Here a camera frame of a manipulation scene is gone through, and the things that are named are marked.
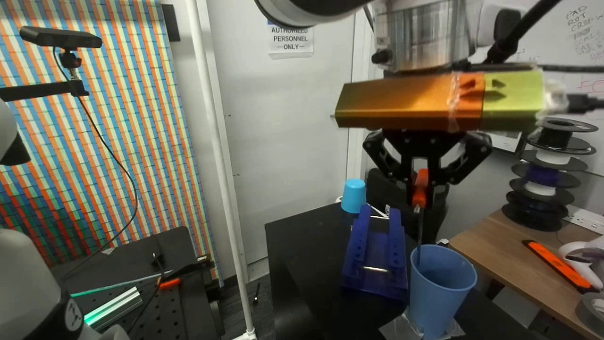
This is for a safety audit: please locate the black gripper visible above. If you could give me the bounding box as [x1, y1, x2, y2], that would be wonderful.
[363, 128, 495, 207]

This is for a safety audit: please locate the white vertical pole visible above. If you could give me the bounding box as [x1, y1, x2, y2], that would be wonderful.
[187, 0, 259, 340]

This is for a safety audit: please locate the black camera bar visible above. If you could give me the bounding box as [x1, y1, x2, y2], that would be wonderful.
[17, 24, 104, 50]

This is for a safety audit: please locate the white paper wall sign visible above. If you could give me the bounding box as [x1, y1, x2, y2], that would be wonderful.
[268, 20, 315, 58]

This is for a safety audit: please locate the dark round roll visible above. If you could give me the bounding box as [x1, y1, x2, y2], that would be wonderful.
[576, 290, 604, 336]

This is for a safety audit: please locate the green shiny metal bar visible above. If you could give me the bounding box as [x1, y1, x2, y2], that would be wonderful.
[68, 283, 146, 330]

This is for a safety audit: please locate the white curved device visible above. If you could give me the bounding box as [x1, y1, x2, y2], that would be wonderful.
[557, 236, 604, 279]

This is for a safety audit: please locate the whiteboard with writing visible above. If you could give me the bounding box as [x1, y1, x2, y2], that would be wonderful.
[527, 0, 604, 71]

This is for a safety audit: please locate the black empty spool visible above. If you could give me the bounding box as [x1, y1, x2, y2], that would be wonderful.
[527, 115, 600, 156]

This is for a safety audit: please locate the blue plastic rack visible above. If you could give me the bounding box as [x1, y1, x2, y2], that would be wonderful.
[340, 202, 412, 302]

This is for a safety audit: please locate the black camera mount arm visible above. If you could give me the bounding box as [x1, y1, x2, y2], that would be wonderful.
[0, 79, 91, 103]

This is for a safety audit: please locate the orange green wrist camera box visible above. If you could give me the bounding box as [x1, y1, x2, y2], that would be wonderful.
[331, 66, 548, 134]

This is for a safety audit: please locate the orange utility knife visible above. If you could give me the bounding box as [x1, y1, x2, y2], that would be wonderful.
[523, 237, 595, 292]

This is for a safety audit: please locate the wooden table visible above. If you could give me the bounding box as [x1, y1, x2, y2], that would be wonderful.
[448, 207, 604, 340]

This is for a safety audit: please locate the black filament spool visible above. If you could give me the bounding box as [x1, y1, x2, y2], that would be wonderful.
[502, 181, 574, 232]

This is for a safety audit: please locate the thin black hanging cable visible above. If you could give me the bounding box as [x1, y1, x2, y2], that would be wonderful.
[51, 47, 142, 253]

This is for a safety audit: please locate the black camera cable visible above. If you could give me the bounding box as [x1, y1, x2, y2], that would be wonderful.
[542, 90, 604, 117]

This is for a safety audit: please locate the gray flat plate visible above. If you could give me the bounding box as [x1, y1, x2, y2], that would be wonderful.
[376, 311, 468, 340]

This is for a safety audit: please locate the small blue cup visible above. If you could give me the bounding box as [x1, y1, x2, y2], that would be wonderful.
[340, 177, 370, 217]

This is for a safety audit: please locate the light blue plastic cup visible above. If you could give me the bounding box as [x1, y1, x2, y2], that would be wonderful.
[406, 243, 480, 340]

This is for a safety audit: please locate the black perforated breadboard table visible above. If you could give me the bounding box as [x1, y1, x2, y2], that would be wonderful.
[53, 224, 221, 340]

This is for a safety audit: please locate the thick black hose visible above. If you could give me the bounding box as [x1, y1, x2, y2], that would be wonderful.
[482, 0, 563, 66]

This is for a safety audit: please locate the purple filament spool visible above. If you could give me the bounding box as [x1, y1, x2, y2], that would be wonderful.
[510, 152, 580, 192]

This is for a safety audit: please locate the striped colourful backdrop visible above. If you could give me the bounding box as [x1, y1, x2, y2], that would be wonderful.
[0, 0, 217, 268]

